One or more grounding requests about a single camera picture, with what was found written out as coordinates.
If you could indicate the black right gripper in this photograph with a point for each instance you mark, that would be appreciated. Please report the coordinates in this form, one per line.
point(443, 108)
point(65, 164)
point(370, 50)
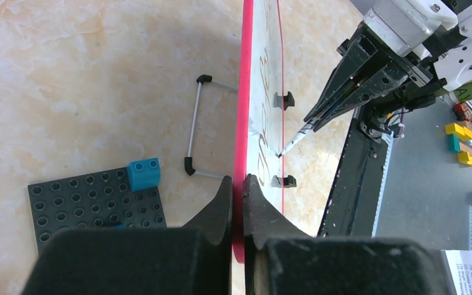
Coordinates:
point(371, 76)

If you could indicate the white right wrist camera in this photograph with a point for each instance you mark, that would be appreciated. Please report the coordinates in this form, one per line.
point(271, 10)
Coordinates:
point(404, 25)

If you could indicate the dark grey lego baseplate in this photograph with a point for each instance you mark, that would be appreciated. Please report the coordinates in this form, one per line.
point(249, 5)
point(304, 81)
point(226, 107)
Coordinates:
point(93, 200)

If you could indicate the pink framed whiteboard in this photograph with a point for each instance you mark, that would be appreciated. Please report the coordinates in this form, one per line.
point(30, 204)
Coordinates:
point(262, 102)

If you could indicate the yellow toy block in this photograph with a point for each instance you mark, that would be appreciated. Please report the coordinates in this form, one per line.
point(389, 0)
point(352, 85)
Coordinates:
point(458, 137)

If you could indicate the printed paper sheet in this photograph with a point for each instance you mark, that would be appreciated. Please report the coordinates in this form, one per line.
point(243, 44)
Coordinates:
point(458, 266)

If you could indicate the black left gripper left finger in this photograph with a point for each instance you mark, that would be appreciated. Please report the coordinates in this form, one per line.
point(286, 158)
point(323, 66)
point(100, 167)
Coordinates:
point(192, 259)

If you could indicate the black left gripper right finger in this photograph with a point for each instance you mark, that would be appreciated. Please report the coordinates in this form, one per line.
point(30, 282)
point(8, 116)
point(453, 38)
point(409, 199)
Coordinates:
point(282, 259)

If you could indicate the white marker pen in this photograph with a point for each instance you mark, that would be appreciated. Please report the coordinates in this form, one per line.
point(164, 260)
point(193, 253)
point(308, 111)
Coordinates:
point(302, 132)

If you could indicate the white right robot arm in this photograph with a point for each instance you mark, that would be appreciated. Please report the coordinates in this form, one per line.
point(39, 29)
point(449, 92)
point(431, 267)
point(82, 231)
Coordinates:
point(451, 48)

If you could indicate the small blue lego brick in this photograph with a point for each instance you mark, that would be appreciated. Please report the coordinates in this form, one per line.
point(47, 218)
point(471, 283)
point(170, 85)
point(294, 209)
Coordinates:
point(144, 174)

